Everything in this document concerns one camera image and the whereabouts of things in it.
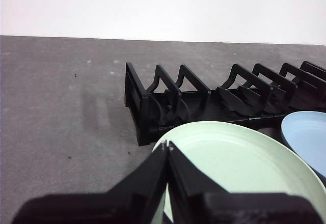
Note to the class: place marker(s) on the pale blue plate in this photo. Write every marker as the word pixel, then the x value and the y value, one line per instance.
pixel 308 135

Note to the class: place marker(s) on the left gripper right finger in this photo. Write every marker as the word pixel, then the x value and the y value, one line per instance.
pixel 229 208

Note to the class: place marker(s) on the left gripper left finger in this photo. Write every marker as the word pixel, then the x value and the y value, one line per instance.
pixel 107 208

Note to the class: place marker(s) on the pale green plate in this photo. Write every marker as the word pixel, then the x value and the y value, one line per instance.
pixel 242 157

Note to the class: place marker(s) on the black plastic plate rack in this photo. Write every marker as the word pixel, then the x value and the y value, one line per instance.
pixel 142 101

